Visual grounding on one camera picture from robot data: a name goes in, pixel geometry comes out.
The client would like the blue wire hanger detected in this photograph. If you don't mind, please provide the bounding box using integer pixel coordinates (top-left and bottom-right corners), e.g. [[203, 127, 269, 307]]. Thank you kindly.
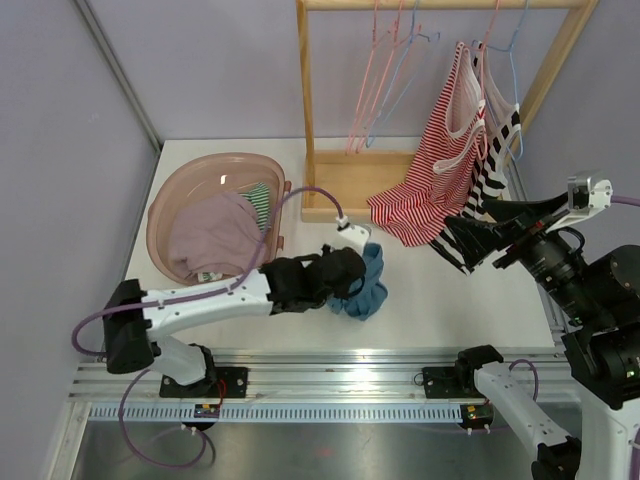
[[366, 6, 441, 149], [484, 0, 530, 162]]

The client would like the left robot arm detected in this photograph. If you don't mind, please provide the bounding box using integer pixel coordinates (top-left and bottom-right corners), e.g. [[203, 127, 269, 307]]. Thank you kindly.
[[102, 246, 366, 398]]

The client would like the black white striped tank top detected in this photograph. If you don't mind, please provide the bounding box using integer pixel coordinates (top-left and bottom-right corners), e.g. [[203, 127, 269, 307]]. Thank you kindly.
[[430, 54, 521, 274]]

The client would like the mauve pink tank top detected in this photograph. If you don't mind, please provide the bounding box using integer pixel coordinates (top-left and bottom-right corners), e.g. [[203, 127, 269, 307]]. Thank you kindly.
[[168, 189, 271, 281]]

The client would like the wooden clothes rack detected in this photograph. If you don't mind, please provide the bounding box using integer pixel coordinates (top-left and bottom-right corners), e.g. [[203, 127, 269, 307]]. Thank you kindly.
[[296, 1, 598, 222]]

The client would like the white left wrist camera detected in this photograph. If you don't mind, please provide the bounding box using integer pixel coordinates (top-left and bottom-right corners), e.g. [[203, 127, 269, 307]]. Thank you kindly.
[[330, 215, 371, 255]]

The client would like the pink plastic basin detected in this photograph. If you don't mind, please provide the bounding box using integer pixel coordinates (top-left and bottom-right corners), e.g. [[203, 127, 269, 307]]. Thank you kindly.
[[146, 152, 291, 285]]

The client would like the black mounting plate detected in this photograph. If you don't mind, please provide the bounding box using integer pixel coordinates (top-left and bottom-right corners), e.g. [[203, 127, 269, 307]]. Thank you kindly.
[[159, 366, 249, 400], [421, 367, 483, 400]]

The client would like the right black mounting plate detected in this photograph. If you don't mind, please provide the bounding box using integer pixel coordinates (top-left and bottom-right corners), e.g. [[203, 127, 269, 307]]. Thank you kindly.
[[421, 367, 483, 400]]

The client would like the slotted cable duct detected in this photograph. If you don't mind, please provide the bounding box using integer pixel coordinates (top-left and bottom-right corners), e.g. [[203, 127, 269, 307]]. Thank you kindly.
[[89, 402, 462, 424]]

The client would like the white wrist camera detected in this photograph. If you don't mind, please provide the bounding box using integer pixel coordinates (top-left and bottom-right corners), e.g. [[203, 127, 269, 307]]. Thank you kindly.
[[548, 170, 613, 232], [330, 215, 371, 255]]

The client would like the teal blue tank top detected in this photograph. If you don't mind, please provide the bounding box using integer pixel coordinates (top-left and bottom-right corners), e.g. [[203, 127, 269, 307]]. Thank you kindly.
[[327, 242, 388, 321]]

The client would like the green striped tank top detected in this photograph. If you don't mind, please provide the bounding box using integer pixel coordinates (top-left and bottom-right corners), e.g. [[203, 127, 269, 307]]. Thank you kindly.
[[185, 182, 271, 283]]

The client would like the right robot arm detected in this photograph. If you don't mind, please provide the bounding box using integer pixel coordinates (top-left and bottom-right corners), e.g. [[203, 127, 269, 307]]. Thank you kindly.
[[445, 190, 639, 479]]

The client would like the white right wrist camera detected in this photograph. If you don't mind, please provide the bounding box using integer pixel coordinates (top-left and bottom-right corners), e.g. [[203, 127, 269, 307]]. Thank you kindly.
[[548, 170, 613, 232]]

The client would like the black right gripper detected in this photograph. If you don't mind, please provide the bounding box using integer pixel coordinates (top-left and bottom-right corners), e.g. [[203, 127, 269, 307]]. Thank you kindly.
[[446, 189, 604, 324]]

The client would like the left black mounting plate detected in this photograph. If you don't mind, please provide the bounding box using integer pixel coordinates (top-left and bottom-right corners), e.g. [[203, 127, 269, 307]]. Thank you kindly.
[[159, 366, 249, 400]]

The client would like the red striped tank top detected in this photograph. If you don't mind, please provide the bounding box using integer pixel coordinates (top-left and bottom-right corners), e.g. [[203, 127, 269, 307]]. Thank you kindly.
[[367, 42, 486, 247]]

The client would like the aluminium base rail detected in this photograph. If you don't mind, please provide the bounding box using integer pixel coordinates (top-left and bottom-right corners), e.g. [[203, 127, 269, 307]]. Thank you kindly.
[[64, 347, 580, 403]]

